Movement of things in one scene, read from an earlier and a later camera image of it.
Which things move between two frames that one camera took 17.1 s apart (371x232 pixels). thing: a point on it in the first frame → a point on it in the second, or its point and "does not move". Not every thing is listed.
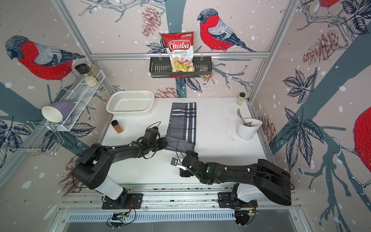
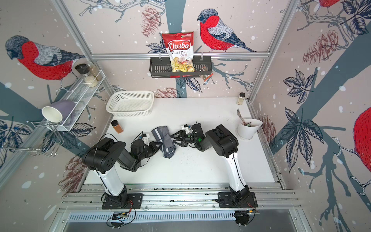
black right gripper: (185, 173) → (180, 138)
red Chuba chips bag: (179, 47) does not move
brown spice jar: (115, 124) does not move
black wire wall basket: (162, 67) does not move
